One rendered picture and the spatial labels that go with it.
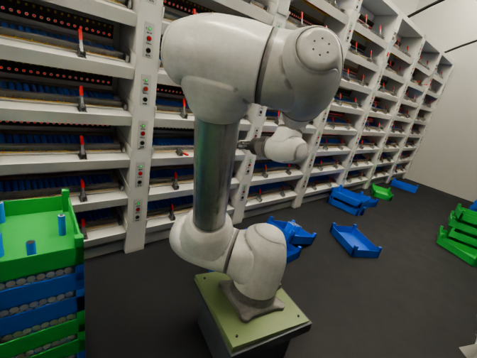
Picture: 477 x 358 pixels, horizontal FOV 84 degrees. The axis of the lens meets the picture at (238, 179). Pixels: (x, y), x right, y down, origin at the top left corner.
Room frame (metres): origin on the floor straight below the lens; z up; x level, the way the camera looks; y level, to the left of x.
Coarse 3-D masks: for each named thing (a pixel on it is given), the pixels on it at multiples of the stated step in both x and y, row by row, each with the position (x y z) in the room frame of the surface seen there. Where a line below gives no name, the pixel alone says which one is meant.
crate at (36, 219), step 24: (24, 216) 0.68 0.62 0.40; (48, 216) 0.71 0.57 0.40; (72, 216) 0.66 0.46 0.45; (24, 240) 0.58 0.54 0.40; (48, 240) 0.60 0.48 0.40; (72, 240) 0.62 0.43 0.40; (0, 264) 0.44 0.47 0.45; (24, 264) 0.47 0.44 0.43; (48, 264) 0.50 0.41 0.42; (72, 264) 0.53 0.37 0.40
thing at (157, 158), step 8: (152, 152) 1.15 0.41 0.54; (160, 152) 1.24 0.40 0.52; (168, 152) 1.26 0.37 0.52; (184, 152) 1.32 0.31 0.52; (192, 152) 1.36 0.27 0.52; (240, 152) 1.58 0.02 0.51; (152, 160) 1.16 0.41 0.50; (160, 160) 1.19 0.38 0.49; (168, 160) 1.22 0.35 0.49; (176, 160) 1.25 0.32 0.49; (184, 160) 1.29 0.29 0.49; (192, 160) 1.32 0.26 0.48; (240, 160) 1.57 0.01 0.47
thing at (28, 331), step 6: (60, 318) 0.52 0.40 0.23; (66, 318) 0.53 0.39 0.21; (72, 318) 0.54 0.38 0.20; (42, 324) 0.49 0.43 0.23; (48, 324) 0.50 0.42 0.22; (54, 324) 0.51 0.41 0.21; (24, 330) 0.47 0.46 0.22; (30, 330) 0.47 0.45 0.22; (6, 336) 0.44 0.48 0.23; (12, 336) 0.45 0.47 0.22; (18, 336) 0.46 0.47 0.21
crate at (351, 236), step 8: (336, 232) 1.70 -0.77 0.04; (344, 232) 1.80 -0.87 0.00; (352, 232) 1.81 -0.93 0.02; (360, 232) 1.76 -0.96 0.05; (344, 240) 1.60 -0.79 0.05; (352, 240) 1.71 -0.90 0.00; (360, 240) 1.73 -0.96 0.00; (368, 240) 1.66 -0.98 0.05; (344, 248) 1.58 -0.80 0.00; (352, 248) 1.51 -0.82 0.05; (360, 248) 1.62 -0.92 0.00; (368, 248) 1.63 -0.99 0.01; (376, 248) 1.58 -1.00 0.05; (352, 256) 1.49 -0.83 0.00; (360, 256) 1.51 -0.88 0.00; (368, 256) 1.52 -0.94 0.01; (376, 256) 1.54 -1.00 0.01
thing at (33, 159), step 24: (0, 144) 0.85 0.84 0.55; (24, 144) 0.89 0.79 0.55; (48, 144) 0.94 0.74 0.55; (72, 144) 1.00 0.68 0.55; (96, 144) 1.06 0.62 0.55; (120, 144) 1.13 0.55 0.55; (0, 168) 0.79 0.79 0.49; (24, 168) 0.84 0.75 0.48; (48, 168) 0.89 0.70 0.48; (72, 168) 0.94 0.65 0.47; (96, 168) 1.00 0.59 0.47
